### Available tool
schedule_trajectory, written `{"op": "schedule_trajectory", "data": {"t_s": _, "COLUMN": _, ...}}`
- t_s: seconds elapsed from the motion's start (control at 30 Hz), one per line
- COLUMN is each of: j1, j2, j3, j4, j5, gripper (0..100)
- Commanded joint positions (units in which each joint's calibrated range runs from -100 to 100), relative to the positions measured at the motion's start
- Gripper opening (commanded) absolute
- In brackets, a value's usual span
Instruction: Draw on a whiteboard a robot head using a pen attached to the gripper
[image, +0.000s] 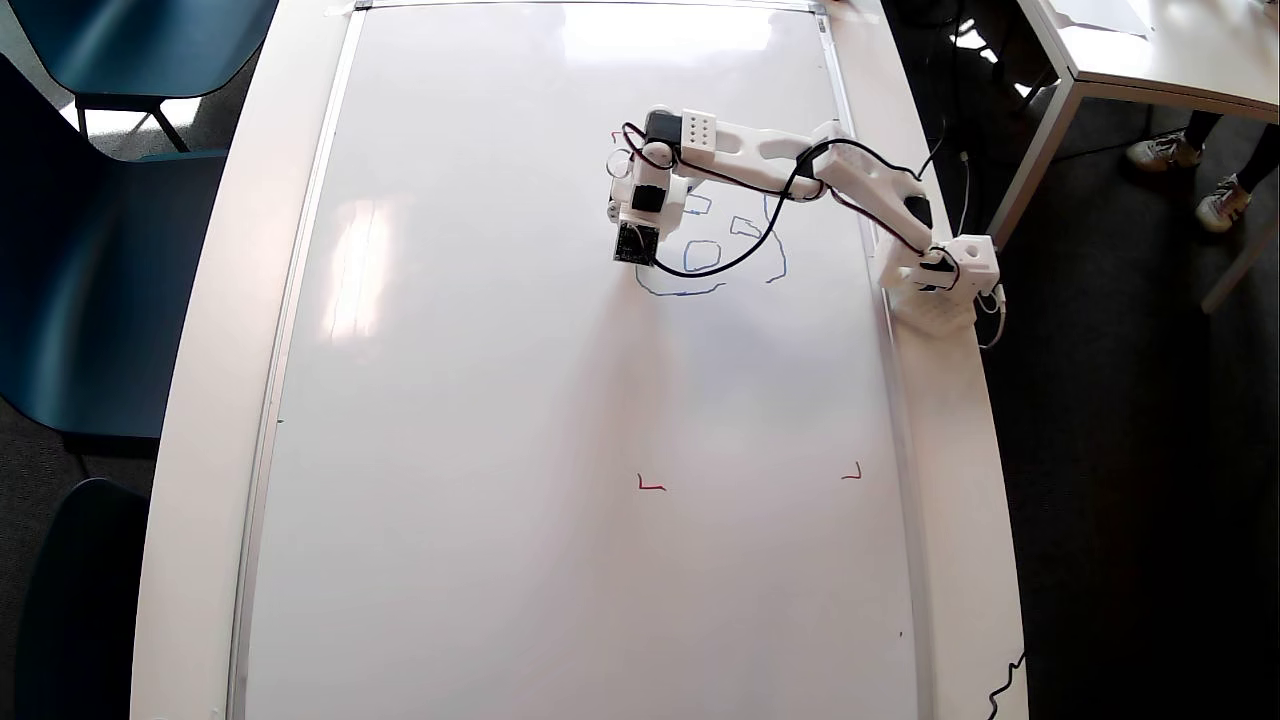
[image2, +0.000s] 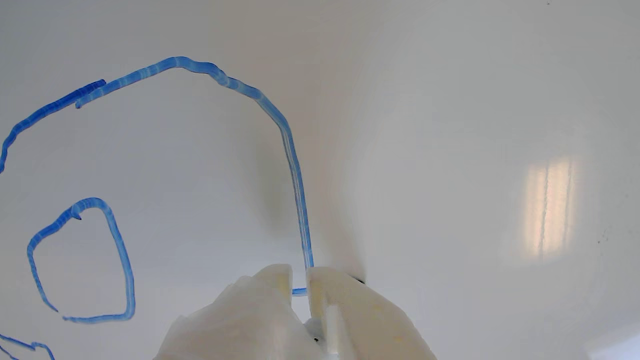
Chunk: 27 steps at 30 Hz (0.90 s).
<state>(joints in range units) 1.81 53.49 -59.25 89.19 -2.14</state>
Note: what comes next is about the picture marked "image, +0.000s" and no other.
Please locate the large whiteboard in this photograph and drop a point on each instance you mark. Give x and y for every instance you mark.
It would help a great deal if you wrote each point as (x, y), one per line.
(500, 450)

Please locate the black trouser leg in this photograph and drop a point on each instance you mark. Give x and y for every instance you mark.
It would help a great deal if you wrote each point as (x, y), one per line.
(1208, 128)
(1262, 160)

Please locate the blue chair with black legs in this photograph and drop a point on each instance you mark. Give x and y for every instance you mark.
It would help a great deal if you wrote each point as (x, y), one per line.
(140, 40)

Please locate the large blue chair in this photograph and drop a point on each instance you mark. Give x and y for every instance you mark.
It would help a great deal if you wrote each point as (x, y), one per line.
(90, 280)

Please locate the dark blue round chair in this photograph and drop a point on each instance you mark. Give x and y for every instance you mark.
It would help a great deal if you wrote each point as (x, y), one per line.
(85, 600)

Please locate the black wrist camera board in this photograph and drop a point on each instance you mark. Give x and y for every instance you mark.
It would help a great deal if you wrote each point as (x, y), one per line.
(636, 243)

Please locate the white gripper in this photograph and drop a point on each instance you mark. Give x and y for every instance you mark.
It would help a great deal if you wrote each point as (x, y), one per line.
(615, 212)

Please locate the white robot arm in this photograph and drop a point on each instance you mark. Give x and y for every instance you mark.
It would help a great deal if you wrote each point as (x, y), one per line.
(760, 150)

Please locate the white sneaker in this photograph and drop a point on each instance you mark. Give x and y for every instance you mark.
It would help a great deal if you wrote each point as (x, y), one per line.
(1222, 205)
(1165, 152)

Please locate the white side table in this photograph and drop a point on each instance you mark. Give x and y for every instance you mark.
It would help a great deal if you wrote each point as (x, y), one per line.
(1200, 50)

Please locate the white paper sheet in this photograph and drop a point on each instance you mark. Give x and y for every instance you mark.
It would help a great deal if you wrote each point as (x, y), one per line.
(1100, 15)

